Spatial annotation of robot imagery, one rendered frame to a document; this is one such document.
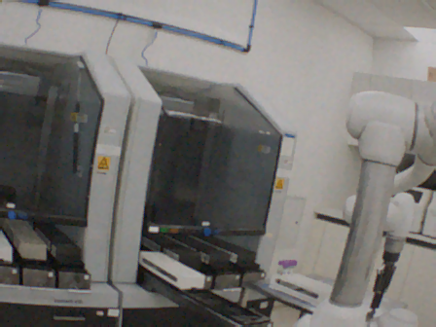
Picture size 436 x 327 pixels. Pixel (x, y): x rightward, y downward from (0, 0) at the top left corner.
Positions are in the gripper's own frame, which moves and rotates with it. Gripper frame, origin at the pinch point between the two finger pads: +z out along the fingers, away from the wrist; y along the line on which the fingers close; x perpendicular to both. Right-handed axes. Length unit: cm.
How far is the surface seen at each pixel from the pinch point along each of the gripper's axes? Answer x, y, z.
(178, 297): -47, 56, 8
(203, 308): -33, 55, 7
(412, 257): -75, -179, 15
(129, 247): -73, 63, -2
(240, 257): -74, 8, 1
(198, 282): -49, 47, 3
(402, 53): -157, -239, -167
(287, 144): -76, -8, -50
